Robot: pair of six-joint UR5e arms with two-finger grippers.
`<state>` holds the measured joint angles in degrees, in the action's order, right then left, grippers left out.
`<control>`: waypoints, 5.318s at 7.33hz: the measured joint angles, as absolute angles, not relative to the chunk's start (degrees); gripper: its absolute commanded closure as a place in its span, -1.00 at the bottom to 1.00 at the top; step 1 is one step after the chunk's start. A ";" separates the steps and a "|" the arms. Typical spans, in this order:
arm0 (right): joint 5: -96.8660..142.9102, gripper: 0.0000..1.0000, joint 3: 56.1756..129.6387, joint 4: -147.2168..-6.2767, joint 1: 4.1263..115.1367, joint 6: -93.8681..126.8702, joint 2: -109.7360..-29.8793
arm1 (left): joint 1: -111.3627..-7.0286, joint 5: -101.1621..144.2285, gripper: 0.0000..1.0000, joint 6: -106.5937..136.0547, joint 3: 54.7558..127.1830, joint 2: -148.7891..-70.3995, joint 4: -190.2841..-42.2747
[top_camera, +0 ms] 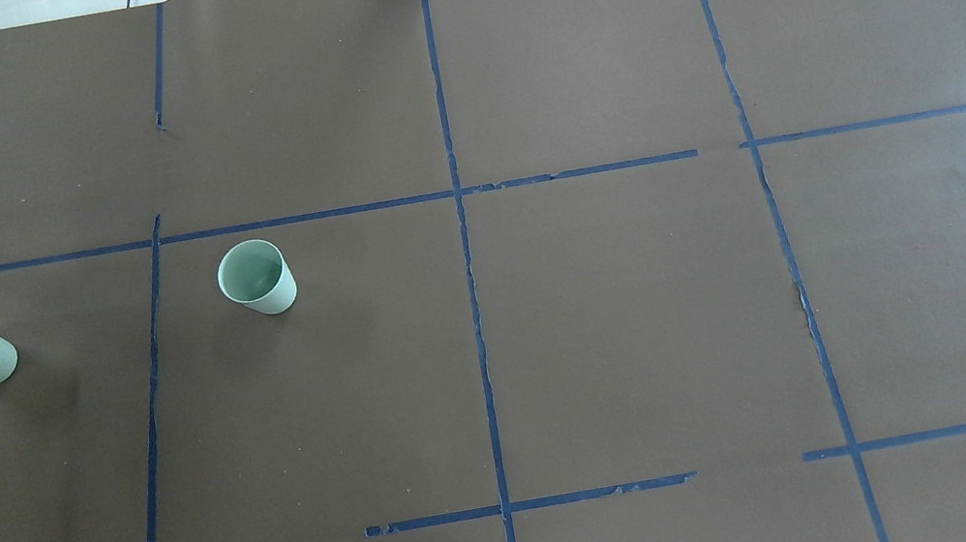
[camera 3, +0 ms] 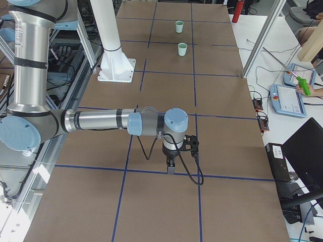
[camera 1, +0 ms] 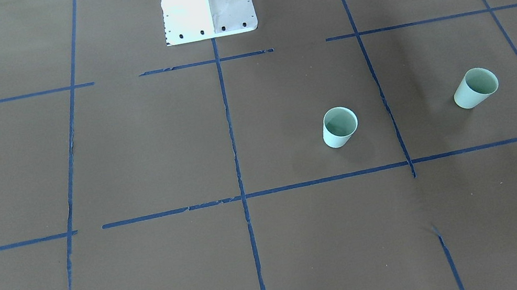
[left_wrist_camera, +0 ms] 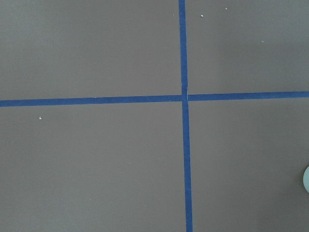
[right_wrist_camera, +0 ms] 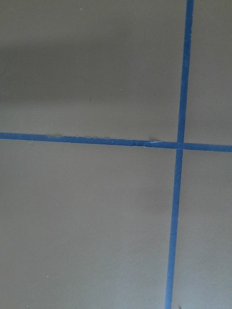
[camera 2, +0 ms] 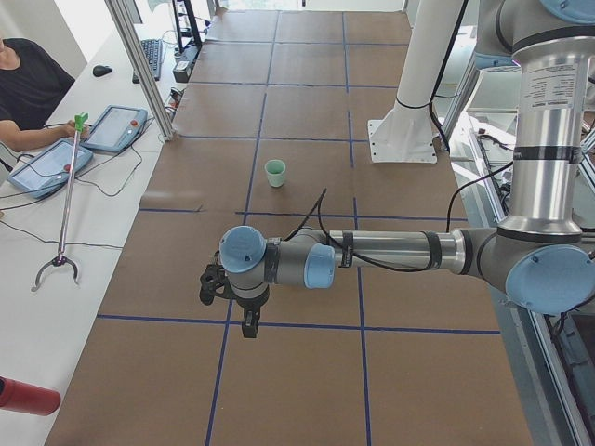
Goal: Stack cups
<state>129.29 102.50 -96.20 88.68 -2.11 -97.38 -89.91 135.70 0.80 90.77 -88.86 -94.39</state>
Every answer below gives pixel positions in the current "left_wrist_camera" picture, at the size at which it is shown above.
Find mint green cup on table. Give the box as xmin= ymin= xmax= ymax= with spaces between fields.
xmin=303 ymin=167 xmax=309 ymax=193

